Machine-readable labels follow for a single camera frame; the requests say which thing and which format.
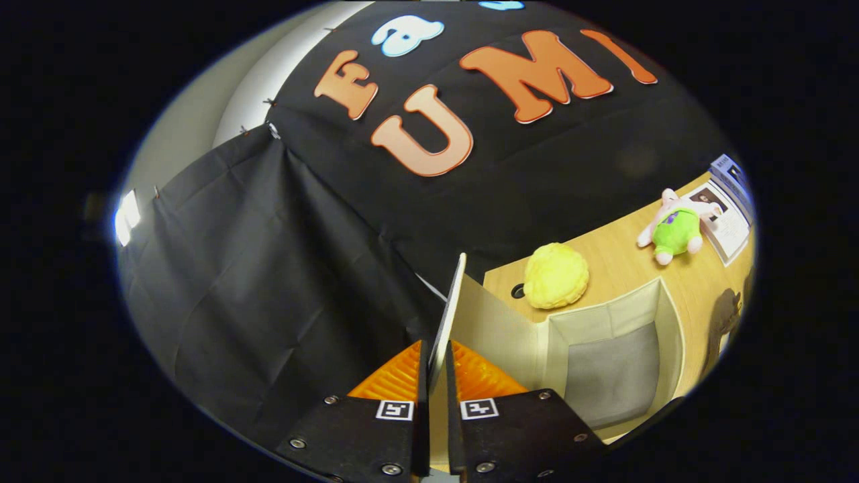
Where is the ceiling light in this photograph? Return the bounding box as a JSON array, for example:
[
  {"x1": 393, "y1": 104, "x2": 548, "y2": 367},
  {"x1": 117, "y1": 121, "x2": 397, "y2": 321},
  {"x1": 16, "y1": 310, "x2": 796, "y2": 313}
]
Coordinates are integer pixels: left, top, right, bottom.
[{"x1": 114, "y1": 190, "x2": 142, "y2": 247}]

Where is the green plush toy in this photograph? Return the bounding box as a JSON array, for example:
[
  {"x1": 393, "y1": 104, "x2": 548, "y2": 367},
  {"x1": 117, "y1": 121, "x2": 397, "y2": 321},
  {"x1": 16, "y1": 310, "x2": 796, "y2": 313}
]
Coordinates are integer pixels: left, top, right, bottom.
[{"x1": 636, "y1": 189, "x2": 724, "y2": 266}]

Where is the white book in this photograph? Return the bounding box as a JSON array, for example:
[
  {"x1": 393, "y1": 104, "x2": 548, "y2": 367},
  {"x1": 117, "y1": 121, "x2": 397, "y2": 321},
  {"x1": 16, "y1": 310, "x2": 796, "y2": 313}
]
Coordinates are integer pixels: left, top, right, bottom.
[{"x1": 685, "y1": 178, "x2": 752, "y2": 267}]

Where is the beige fabric storage box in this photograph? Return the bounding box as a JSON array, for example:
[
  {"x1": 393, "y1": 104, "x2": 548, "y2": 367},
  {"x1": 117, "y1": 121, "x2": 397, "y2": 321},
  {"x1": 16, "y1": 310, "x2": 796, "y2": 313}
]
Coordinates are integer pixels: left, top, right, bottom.
[{"x1": 427, "y1": 253, "x2": 685, "y2": 470}]

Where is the blue cover book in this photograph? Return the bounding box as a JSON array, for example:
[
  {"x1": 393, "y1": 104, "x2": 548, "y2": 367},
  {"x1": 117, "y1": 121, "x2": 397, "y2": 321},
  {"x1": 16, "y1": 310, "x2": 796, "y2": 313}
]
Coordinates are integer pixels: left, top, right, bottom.
[{"x1": 709, "y1": 154, "x2": 754, "y2": 225}]

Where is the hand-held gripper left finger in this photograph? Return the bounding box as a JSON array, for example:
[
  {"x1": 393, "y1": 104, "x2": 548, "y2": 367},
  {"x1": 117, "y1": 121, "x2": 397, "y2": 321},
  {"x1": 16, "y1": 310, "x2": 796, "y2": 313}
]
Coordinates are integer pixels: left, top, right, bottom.
[{"x1": 275, "y1": 339, "x2": 430, "y2": 483}]

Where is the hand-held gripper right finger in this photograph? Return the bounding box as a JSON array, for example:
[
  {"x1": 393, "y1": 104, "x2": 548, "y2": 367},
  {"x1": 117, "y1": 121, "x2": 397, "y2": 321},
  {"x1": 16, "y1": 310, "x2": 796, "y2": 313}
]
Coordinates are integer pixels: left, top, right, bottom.
[{"x1": 444, "y1": 340, "x2": 605, "y2": 483}]

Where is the yellow round plush toy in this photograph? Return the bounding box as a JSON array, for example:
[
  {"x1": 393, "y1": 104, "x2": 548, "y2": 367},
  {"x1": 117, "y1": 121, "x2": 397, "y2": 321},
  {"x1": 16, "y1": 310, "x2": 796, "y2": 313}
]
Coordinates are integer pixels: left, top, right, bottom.
[{"x1": 523, "y1": 242, "x2": 591, "y2": 310}]

